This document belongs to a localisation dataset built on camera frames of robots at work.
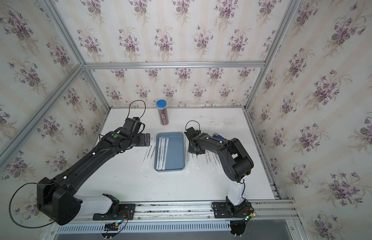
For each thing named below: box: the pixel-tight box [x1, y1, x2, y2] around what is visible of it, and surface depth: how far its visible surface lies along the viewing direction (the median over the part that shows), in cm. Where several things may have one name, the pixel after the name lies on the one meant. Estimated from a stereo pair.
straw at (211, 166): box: [206, 150, 214, 172], surface depth 92 cm
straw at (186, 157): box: [185, 140, 189, 175], surface depth 92 cm
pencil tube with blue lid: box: [156, 99, 170, 126], surface depth 100 cm
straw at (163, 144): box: [159, 136, 166, 170], surface depth 96 cm
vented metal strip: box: [55, 222, 232, 233], surface depth 71 cm
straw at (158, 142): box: [156, 137, 161, 170], surface depth 98 cm
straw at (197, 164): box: [195, 154, 200, 169], surface depth 92 cm
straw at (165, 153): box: [162, 137, 169, 170], surface depth 95 cm
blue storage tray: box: [154, 131, 185, 172], surface depth 95 cm
